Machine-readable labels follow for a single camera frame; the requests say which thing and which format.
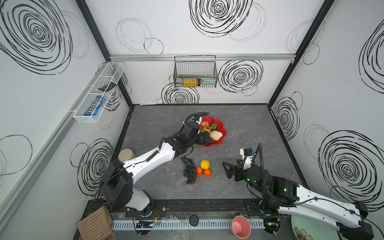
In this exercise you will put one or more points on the brown woven mat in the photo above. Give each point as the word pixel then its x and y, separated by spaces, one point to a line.
pixel 97 226

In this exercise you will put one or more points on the small orange tangerine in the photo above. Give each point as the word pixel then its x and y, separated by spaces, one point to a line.
pixel 207 173
pixel 199 170

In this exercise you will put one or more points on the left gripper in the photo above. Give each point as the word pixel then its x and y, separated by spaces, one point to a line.
pixel 199 137

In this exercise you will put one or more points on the red flower fruit bowl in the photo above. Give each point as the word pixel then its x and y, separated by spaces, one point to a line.
pixel 220 127

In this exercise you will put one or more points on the black remote control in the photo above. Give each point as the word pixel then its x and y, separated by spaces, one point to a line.
pixel 107 87

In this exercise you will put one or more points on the cream starfruit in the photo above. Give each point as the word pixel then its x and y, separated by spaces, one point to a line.
pixel 216 135

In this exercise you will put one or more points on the yellow box in basket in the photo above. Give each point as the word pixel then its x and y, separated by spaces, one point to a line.
pixel 191 82

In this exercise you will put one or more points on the green floral plate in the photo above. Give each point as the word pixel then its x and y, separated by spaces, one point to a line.
pixel 305 229

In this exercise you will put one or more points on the dark grape bunch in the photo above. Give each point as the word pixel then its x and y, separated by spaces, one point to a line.
pixel 190 170

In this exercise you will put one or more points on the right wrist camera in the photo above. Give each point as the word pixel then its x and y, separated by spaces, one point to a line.
pixel 247 158

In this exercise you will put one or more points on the white wire shelf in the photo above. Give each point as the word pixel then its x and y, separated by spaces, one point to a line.
pixel 109 72

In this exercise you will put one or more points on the black round knob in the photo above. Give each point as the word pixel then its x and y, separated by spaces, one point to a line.
pixel 194 220

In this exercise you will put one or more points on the black wire basket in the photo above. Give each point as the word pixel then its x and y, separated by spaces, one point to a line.
pixel 194 66

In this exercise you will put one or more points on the red apple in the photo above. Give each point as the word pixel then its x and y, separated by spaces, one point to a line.
pixel 205 124

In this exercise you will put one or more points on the white slotted cable duct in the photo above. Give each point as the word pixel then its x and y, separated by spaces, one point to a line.
pixel 141 225

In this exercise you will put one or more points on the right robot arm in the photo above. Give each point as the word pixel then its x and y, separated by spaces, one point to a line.
pixel 280 196

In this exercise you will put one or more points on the green bottle in basket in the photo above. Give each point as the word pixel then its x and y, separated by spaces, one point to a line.
pixel 208 82

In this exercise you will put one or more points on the small yellow fruit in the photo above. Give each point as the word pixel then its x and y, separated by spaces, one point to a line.
pixel 205 164

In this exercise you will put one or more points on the beige round container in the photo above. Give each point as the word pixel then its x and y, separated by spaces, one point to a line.
pixel 126 155

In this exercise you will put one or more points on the pink cup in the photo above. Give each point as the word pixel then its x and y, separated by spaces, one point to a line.
pixel 241 227

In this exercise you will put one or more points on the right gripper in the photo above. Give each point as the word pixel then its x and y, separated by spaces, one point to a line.
pixel 237 172

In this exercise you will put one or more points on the blue candy packet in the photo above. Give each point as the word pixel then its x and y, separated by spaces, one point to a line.
pixel 95 106

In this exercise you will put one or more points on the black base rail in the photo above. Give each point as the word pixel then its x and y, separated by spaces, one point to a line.
pixel 168 208

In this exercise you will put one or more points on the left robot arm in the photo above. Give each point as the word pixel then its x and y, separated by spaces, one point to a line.
pixel 117 184

